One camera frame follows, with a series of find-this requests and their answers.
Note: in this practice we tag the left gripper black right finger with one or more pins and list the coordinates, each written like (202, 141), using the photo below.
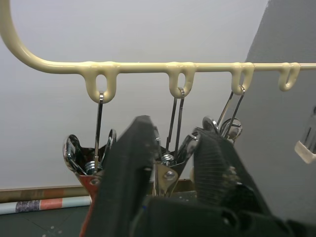
(214, 168)

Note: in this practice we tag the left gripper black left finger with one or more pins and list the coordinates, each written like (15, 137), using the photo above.
(128, 172)

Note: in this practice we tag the chrome clothes clip cream tips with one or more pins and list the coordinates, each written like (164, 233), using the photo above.
(168, 175)
(304, 148)
(234, 126)
(71, 153)

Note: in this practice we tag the cream coated metal clip hanger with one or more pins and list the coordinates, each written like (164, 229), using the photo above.
(148, 67)

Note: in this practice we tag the orange red sock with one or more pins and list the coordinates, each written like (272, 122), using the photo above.
(89, 217)

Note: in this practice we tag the rolled paper sheet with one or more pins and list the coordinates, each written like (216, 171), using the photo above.
(49, 205)

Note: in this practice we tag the wooden edge strip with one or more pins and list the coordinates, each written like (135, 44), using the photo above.
(37, 191)

